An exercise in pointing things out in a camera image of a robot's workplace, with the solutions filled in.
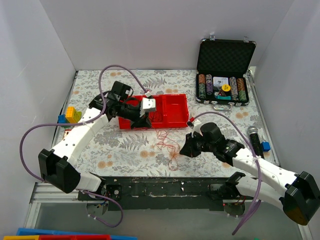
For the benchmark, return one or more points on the red three-compartment tray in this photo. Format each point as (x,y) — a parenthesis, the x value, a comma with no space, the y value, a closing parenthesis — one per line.
(171,111)

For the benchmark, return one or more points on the teal card box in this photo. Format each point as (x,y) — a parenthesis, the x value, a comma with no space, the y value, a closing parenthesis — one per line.
(227,98)

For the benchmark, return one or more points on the blue toy brick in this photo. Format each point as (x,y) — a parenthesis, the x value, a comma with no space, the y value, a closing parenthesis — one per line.
(63,120)

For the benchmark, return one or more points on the yellow toy brick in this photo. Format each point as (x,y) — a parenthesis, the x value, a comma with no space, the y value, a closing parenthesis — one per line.
(71,108)

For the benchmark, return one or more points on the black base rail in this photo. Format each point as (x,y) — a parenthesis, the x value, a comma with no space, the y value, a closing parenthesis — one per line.
(173,193)

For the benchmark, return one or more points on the yellow dealer chip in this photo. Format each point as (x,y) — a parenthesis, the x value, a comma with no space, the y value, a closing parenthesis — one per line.
(226,88)

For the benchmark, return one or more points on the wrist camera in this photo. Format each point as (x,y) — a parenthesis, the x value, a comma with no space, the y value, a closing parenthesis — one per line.
(147,105)
(195,126)

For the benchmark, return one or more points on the black microphone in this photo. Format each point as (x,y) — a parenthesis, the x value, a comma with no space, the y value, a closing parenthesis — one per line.
(252,132)

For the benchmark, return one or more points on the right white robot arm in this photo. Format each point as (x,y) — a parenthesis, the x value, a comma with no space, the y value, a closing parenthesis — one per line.
(296,194)

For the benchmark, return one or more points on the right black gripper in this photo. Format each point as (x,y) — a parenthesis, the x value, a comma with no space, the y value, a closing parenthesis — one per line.
(193,144)

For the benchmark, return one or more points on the small blue block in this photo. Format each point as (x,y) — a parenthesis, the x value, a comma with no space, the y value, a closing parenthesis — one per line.
(265,146)

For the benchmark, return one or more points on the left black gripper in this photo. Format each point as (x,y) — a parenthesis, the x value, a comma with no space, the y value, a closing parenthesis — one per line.
(139,117)

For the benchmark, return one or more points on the yellow storage bin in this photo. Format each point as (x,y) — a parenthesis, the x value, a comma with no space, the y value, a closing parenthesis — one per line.
(21,237)

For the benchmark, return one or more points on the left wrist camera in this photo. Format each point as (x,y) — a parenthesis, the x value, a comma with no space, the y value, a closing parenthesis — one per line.
(147,105)

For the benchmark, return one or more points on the playing card deck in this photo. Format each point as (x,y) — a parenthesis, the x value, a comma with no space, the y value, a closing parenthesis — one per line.
(220,81)

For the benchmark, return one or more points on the green toy brick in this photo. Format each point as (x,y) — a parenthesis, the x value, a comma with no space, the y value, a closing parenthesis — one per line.
(73,117)

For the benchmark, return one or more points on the blue storage bin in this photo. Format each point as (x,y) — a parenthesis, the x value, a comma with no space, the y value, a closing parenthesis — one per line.
(31,231)

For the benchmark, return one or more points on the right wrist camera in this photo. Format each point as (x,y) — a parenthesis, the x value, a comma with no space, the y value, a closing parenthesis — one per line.
(195,126)

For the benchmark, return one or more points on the red white toy block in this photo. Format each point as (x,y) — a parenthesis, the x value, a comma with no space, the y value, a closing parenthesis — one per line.
(65,134)

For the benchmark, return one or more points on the black poker chip case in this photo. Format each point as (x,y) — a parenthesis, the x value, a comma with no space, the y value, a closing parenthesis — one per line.
(223,58)

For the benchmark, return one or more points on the red storage bin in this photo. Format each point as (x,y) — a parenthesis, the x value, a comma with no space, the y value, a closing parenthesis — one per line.
(75,237)

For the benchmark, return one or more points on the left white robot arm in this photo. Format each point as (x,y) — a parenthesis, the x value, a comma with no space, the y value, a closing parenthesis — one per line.
(57,166)

